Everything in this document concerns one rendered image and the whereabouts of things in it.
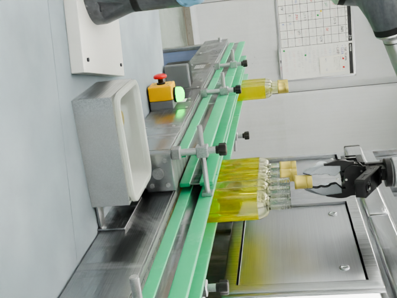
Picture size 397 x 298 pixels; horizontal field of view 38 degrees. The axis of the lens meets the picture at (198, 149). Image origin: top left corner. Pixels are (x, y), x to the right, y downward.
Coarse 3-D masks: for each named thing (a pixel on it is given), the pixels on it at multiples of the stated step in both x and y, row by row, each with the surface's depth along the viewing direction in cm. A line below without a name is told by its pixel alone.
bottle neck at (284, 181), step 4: (272, 180) 146; (276, 180) 146; (280, 180) 146; (284, 180) 146; (288, 180) 145; (272, 184) 146; (276, 184) 146; (280, 184) 146; (284, 184) 145; (288, 184) 145
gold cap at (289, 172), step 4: (280, 172) 151; (284, 172) 151; (288, 172) 151; (292, 172) 150; (296, 172) 150; (280, 176) 151; (284, 176) 151; (288, 176) 150; (292, 176) 150; (292, 180) 151
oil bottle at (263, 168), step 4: (220, 168) 155; (224, 168) 155; (228, 168) 155; (232, 168) 154; (236, 168) 154; (240, 168) 154; (244, 168) 153; (248, 168) 153; (252, 168) 152; (256, 168) 152; (260, 168) 152; (264, 168) 152; (220, 172) 152; (224, 172) 152; (228, 172) 152; (232, 172) 151; (236, 172) 151; (240, 172) 151; (244, 172) 151; (264, 172) 150; (268, 172) 151
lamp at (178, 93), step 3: (174, 87) 172; (177, 87) 172; (180, 87) 172; (174, 90) 171; (177, 90) 171; (180, 90) 171; (183, 90) 172; (174, 93) 170; (177, 93) 170; (180, 93) 170; (183, 93) 171; (174, 96) 171; (177, 96) 171; (180, 96) 171; (183, 96) 172; (174, 99) 171; (177, 99) 171; (180, 99) 171; (183, 99) 172
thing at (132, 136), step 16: (128, 96) 125; (128, 112) 126; (128, 128) 127; (144, 128) 127; (128, 144) 129; (144, 144) 128; (128, 160) 113; (144, 160) 130; (128, 176) 114; (144, 176) 127; (128, 192) 116
